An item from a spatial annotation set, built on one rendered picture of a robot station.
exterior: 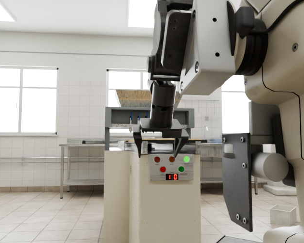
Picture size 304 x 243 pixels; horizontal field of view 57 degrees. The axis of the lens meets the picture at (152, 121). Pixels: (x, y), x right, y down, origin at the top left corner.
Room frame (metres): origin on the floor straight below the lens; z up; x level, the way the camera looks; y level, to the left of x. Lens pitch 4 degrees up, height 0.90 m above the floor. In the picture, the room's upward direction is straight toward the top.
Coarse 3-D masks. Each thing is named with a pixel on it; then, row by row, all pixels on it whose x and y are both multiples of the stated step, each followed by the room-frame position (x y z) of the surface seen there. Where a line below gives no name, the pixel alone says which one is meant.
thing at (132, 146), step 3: (144, 141) 1.47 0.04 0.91; (147, 141) 1.48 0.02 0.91; (126, 144) 2.63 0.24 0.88; (129, 144) 2.30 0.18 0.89; (132, 144) 2.04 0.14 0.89; (135, 144) 1.83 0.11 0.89; (144, 144) 1.47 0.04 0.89; (147, 144) 1.48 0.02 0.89; (126, 147) 2.63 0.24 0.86; (129, 147) 2.30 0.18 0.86; (132, 147) 2.04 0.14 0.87; (135, 147) 1.83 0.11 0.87; (141, 147) 1.51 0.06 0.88; (144, 147) 1.48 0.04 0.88; (147, 147) 1.48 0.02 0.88; (132, 150) 2.04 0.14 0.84; (135, 150) 1.83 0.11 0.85; (141, 150) 1.51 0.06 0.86; (144, 150) 1.48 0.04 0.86; (147, 150) 1.48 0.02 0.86; (141, 153) 1.51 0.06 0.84; (144, 153) 1.48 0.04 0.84; (147, 153) 1.48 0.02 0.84
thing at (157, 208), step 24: (144, 168) 1.51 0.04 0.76; (144, 192) 1.51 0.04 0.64; (168, 192) 1.53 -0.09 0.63; (192, 192) 1.55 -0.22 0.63; (144, 216) 1.51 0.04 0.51; (168, 216) 1.53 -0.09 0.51; (192, 216) 1.55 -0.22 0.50; (144, 240) 1.51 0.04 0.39; (168, 240) 1.53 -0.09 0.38; (192, 240) 1.55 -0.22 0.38
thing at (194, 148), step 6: (156, 144) 2.71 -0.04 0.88; (162, 144) 2.43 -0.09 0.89; (168, 144) 2.18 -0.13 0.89; (186, 144) 1.69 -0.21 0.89; (192, 144) 1.58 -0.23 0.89; (198, 144) 1.52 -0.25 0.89; (180, 150) 1.83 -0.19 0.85; (186, 150) 1.70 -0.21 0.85; (192, 150) 1.58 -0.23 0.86; (198, 150) 1.53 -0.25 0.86
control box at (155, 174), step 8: (152, 160) 1.49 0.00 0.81; (160, 160) 1.49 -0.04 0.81; (168, 160) 1.50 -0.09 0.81; (176, 160) 1.51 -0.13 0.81; (192, 160) 1.52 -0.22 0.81; (152, 168) 1.49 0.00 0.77; (168, 168) 1.50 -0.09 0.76; (176, 168) 1.51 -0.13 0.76; (184, 168) 1.51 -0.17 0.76; (192, 168) 1.52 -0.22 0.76; (152, 176) 1.49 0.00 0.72; (160, 176) 1.49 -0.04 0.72; (176, 176) 1.51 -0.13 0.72; (184, 176) 1.51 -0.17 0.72; (192, 176) 1.52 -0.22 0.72
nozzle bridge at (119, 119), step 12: (108, 108) 2.16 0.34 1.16; (120, 108) 2.18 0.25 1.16; (132, 108) 2.19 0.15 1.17; (144, 108) 2.21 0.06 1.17; (180, 108) 2.25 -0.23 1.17; (192, 108) 2.27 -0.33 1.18; (108, 120) 2.16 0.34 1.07; (120, 120) 2.26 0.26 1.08; (132, 120) 2.28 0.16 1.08; (180, 120) 2.34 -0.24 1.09; (192, 120) 2.27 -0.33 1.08; (108, 132) 2.27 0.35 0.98; (108, 144) 2.27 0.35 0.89
